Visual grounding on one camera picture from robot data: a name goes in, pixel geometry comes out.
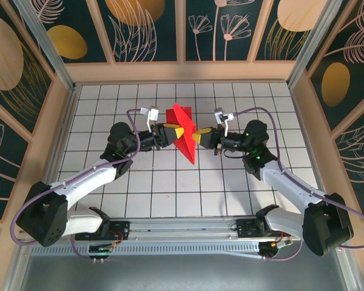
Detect teal panel oval and fern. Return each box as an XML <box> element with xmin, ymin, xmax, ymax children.
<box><xmin>305</xmin><ymin>0</ymin><xmax>364</xmax><ymax>131</ymax></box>

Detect slotted grey cable duct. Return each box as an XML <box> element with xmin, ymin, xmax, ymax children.
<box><xmin>30</xmin><ymin>243</ymin><xmax>261</xmax><ymax>257</ymax></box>

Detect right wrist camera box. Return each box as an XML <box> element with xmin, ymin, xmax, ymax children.
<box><xmin>214</xmin><ymin>107</ymin><xmax>235</xmax><ymax>125</ymax></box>

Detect right aluminium side rail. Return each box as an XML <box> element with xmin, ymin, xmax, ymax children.
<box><xmin>289</xmin><ymin>84</ymin><xmax>334</xmax><ymax>215</ymax></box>

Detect teal panel with yellow oval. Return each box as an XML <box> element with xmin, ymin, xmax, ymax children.
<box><xmin>29</xmin><ymin>0</ymin><xmax>109</xmax><ymax>64</ymax></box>

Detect teal panel with pink fern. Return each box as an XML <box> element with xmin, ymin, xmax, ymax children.
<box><xmin>335</xmin><ymin>112</ymin><xmax>364</xmax><ymax>216</ymax></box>

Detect grey metal sheet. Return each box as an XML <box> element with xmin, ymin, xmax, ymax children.
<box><xmin>4</xmin><ymin>238</ymin><xmax>363</xmax><ymax>291</ymax></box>

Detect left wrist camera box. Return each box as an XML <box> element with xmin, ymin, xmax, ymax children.
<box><xmin>141</xmin><ymin>105</ymin><xmax>161</xmax><ymax>122</ymax></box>

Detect left aluminium side rail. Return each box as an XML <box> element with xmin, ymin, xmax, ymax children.
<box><xmin>36</xmin><ymin>86</ymin><xmax>79</xmax><ymax>219</ymax></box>

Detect right aluminium corner post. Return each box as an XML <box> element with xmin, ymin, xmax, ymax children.
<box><xmin>286</xmin><ymin>0</ymin><xmax>345</xmax><ymax>89</ymax></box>

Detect teal panel with pink flowers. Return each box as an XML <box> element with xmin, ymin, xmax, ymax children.
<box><xmin>185</xmin><ymin>0</ymin><xmax>269</xmax><ymax>61</ymax></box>

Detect long aluminium mounting rail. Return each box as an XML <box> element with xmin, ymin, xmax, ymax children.
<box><xmin>18</xmin><ymin>215</ymin><xmax>346</xmax><ymax>243</ymax></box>

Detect aluminium corner post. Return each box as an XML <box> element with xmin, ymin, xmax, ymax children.
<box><xmin>13</xmin><ymin>0</ymin><xmax>77</xmax><ymax>92</ymax></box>
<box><xmin>286</xmin><ymin>0</ymin><xmax>345</xmax><ymax>89</ymax></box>

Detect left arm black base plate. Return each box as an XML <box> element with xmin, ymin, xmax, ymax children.
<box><xmin>75</xmin><ymin>220</ymin><xmax>131</xmax><ymax>241</ymax></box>

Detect red cloth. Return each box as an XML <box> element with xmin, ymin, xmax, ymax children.
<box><xmin>165</xmin><ymin>102</ymin><xmax>198</xmax><ymax>165</ymax></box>

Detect teal panel cream disc feather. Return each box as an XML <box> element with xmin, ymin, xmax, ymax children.
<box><xmin>254</xmin><ymin>0</ymin><xmax>328</xmax><ymax>61</ymax></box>

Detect aluminium side rail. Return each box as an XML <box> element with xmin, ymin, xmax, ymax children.
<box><xmin>289</xmin><ymin>84</ymin><xmax>334</xmax><ymax>215</ymax></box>
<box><xmin>36</xmin><ymin>86</ymin><xmax>79</xmax><ymax>219</ymax></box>

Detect teal panel with orange disc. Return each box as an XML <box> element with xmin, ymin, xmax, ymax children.
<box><xmin>96</xmin><ymin>0</ymin><xmax>178</xmax><ymax>63</ymax></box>

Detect teal panel with outlined tulip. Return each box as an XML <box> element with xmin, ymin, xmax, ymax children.
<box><xmin>0</xmin><ymin>107</ymin><xmax>30</xmax><ymax>221</ymax></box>

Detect left aluminium corner post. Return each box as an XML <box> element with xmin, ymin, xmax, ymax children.
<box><xmin>13</xmin><ymin>0</ymin><xmax>77</xmax><ymax>92</ymax></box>

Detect teal panel cream disc gold lines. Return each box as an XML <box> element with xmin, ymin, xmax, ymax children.
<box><xmin>0</xmin><ymin>0</ymin><xmax>55</xmax><ymax>134</ymax></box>

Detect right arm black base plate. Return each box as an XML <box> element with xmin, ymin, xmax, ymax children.
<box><xmin>235</xmin><ymin>218</ymin><xmax>291</xmax><ymax>239</ymax></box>

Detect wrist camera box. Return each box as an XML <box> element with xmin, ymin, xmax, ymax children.
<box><xmin>214</xmin><ymin>107</ymin><xmax>235</xmax><ymax>125</ymax></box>
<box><xmin>141</xmin><ymin>105</ymin><xmax>161</xmax><ymax>122</ymax></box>

